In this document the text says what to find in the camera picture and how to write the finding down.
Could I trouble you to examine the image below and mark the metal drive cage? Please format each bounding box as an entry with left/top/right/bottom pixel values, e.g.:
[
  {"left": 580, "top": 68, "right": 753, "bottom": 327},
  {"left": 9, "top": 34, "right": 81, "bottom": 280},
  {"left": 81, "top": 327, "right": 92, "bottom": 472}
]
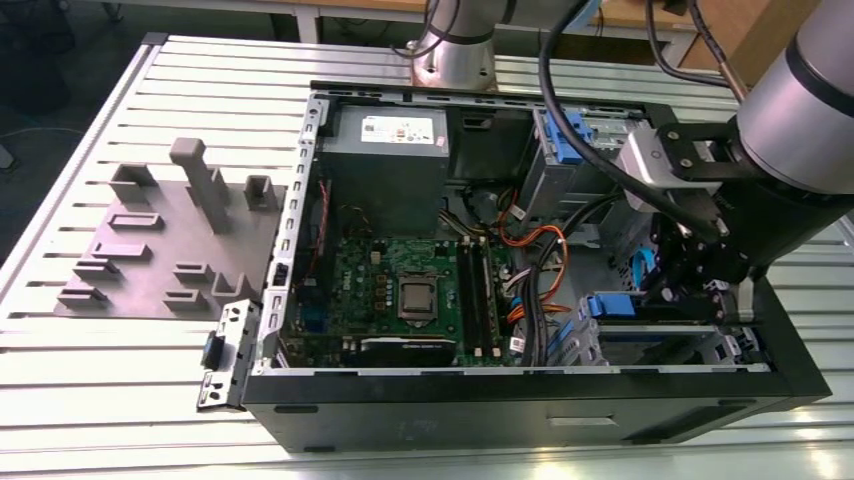
[{"left": 519, "top": 107, "right": 662, "bottom": 221}]

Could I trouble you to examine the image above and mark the blue plastic drive latch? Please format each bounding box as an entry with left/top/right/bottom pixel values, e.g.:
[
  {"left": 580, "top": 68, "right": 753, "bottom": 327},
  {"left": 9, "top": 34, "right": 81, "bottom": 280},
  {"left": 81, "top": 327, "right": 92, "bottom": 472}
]
[{"left": 543, "top": 110, "right": 595, "bottom": 165}]

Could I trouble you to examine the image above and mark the black RAM slot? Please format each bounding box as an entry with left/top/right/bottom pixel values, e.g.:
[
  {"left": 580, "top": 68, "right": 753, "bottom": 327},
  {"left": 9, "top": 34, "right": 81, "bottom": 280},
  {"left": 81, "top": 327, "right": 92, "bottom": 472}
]
[
  {"left": 458, "top": 238, "right": 486, "bottom": 355},
  {"left": 476, "top": 237, "right": 504, "bottom": 352}
]

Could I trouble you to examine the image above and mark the brown cabinet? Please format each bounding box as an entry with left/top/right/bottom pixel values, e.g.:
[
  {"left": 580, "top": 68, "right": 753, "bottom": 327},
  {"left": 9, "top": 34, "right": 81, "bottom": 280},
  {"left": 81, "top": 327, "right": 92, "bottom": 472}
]
[{"left": 666, "top": 0, "right": 826, "bottom": 99}]

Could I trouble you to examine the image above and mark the silver CPU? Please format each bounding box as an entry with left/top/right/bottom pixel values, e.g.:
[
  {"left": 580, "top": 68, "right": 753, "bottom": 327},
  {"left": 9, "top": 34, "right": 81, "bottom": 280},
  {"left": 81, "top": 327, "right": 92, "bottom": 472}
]
[{"left": 402, "top": 284, "right": 439, "bottom": 317}]

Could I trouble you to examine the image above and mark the CPU socket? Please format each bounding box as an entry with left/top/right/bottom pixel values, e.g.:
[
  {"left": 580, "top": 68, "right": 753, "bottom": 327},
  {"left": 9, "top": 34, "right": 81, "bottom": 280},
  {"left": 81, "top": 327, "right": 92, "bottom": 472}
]
[{"left": 394, "top": 271, "right": 450, "bottom": 330}]

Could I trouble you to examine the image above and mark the black PC case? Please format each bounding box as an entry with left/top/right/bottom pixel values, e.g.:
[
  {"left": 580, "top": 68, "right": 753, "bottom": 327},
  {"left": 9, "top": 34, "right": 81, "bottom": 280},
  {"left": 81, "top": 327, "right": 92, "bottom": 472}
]
[{"left": 240, "top": 78, "right": 834, "bottom": 454}]

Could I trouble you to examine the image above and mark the wooden desk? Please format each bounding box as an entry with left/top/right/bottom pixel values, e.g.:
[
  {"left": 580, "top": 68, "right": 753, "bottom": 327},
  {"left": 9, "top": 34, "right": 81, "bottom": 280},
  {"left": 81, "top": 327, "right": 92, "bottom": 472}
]
[{"left": 570, "top": 0, "right": 710, "bottom": 69}]

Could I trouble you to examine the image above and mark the black graphics card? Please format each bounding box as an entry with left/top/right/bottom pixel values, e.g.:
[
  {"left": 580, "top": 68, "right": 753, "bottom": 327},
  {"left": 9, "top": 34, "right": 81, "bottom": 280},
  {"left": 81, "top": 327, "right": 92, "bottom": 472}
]
[{"left": 339, "top": 335, "right": 462, "bottom": 369}]

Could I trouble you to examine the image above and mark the grey power supply unit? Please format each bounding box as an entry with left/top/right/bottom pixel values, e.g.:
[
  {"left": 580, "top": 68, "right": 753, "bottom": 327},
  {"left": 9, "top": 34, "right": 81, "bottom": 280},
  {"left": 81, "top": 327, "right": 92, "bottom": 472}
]
[{"left": 318, "top": 103, "right": 450, "bottom": 239}]

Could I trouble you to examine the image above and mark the green motherboard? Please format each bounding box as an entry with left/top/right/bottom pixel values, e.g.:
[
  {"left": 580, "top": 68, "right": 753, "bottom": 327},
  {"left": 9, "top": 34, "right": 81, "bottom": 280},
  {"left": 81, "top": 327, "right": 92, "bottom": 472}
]
[{"left": 279, "top": 234, "right": 528, "bottom": 369}]

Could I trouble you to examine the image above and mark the grey parts rack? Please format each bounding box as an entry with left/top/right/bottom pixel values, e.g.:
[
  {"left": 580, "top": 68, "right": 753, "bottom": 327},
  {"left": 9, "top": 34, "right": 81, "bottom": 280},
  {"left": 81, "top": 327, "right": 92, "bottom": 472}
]
[{"left": 56, "top": 138, "right": 290, "bottom": 321}]

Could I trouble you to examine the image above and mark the blue data wire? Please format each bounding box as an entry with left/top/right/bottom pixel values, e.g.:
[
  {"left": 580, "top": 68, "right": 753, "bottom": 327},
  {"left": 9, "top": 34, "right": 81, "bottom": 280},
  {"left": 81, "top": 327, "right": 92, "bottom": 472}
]
[{"left": 630, "top": 247, "right": 662, "bottom": 292}]

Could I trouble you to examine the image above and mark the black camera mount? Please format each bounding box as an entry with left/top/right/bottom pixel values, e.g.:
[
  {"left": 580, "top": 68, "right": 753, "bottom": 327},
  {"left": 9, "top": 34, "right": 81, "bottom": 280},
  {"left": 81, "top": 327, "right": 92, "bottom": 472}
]
[{"left": 656, "top": 122, "right": 746, "bottom": 187}]

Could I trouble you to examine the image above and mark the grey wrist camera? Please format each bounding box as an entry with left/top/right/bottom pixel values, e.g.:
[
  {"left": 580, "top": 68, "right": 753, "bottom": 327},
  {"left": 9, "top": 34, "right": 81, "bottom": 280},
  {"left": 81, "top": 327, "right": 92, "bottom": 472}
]
[{"left": 612, "top": 130, "right": 719, "bottom": 214}]

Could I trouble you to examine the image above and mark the orange wire bundle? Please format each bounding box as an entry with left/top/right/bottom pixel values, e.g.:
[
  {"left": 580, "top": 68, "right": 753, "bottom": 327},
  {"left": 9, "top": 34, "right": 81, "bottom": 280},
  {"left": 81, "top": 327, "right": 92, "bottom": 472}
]
[{"left": 499, "top": 224, "right": 574, "bottom": 329}]

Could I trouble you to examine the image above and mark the black cable bundle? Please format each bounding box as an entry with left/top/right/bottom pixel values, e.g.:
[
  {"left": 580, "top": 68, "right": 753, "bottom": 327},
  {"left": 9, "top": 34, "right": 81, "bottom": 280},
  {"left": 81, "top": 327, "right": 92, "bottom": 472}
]
[{"left": 519, "top": 192, "right": 628, "bottom": 366}]

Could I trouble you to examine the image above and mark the cable with copper sleeve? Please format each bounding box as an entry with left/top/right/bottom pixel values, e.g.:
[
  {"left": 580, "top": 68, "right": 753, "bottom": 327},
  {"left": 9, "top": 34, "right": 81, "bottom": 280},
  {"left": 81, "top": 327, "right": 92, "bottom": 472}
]
[{"left": 690, "top": 0, "right": 750, "bottom": 100}]

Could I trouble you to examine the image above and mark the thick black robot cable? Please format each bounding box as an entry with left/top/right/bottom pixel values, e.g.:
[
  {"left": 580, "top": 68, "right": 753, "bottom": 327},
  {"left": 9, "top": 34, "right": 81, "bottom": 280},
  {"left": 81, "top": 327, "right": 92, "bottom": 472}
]
[{"left": 538, "top": 0, "right": 730, "bottom": 236}]

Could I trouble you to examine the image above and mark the hinged metal slot bracket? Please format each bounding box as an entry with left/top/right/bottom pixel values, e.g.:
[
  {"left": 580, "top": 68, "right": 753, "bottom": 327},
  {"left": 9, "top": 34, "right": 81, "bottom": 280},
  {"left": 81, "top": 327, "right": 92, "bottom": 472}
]
[{"left": 196, "top": 298, "right": 261, "bottom": 412}]

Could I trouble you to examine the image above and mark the white desk frame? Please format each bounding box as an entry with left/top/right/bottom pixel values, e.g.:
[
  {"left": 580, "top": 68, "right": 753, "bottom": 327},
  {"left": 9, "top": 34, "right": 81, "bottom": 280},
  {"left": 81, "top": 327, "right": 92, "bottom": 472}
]
[{"left": 85, "top": 0, "right": 428, "bottom": 45}]

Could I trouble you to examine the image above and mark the blue bracket latch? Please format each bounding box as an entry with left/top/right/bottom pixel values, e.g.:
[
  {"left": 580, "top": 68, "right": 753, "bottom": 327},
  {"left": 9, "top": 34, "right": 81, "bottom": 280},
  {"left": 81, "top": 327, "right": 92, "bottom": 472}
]
[{"left": 201, "top": 331, "right": 227, "bottom": 370}]

